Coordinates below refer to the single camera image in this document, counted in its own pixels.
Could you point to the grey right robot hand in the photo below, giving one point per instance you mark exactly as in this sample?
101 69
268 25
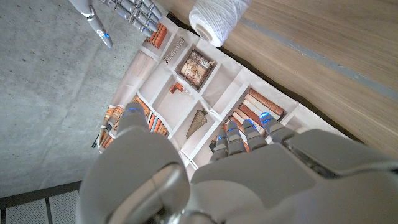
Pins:
136 12

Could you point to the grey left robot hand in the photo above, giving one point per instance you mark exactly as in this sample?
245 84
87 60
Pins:
248 186

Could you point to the printed bookshelf backdrop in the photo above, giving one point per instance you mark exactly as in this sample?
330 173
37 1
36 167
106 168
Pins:
174 102

